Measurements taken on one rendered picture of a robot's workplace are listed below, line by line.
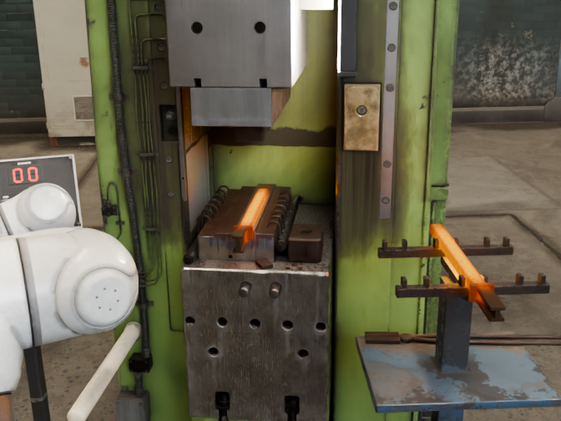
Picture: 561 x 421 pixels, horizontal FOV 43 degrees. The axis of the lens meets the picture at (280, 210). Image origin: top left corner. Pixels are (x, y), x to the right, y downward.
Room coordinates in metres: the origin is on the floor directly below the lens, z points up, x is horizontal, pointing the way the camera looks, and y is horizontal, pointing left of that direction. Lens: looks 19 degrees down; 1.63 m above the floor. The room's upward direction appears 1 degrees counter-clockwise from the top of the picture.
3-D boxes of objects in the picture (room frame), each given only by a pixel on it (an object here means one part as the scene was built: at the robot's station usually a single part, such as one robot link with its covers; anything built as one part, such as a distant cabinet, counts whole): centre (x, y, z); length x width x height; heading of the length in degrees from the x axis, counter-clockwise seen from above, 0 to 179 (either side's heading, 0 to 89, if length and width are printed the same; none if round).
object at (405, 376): (1.43, -0.39, 0.75); 0.40 x 0.30 x 0.02; 92
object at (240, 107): (1.91, 0.09, 1.32); 0.42 x 0.20 x 0.10; 173
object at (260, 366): (1.91, 0.04, 0.69); 0.56 x 0.38 x 0.45; 173
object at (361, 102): (1.79, -0.21, 1.27); 0.09 x 0.02 x 0.17; 83
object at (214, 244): (1.91, 0.09, 0.96); 0.42 x 0.20 x 0.09; 173
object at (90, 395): (1.66, 0.47, 0.62); 0.44 x 0.05 x 0.05; 173
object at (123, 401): (1.86, 0.46, 0.36); 0.09 x 0.07 x 0.12; 83
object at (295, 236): (1.74, -0.07, 0.95); 0.12 x 0.08 x 0.06; 173
